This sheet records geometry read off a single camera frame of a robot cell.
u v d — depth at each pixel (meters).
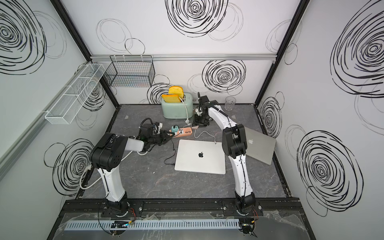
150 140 0.83
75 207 0.77
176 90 1.01
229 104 1.17
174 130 0.93
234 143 0.60
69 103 0.74
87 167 0.90
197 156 0.91
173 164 0.89
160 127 0.93
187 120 1.06
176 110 1.07
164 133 0.91
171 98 0.97
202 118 0.86
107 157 0.52
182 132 0.97
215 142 0.96
